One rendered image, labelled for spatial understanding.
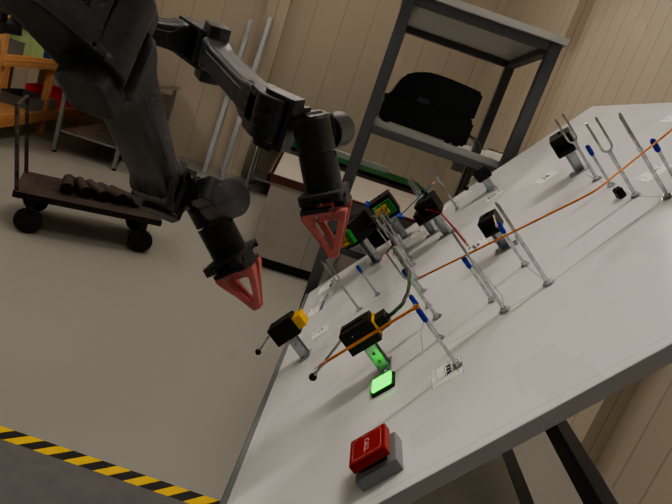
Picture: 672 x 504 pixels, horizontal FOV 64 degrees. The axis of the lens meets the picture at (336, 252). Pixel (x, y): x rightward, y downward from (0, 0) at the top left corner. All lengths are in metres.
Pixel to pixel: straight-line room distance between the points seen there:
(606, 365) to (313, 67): 7.73
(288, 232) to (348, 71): 4.17
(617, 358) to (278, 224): 3.96
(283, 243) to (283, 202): 0.34
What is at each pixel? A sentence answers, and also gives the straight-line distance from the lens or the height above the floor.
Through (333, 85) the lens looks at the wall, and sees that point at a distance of 8.19.
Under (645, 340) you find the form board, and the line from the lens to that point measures 0.63.
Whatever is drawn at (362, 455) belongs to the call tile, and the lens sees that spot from 0.66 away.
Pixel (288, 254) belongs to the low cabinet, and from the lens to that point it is 4.51.
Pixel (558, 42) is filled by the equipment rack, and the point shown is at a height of 1.83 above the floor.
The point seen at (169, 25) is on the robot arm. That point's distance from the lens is 1.19.
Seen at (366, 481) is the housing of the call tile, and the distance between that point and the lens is 0.67.
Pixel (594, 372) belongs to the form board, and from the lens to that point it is 0.62.
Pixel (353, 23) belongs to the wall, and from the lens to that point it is 8.26.
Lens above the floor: 1.47
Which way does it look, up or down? 15 degrees down
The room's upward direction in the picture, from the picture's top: 19 degrees clockwise
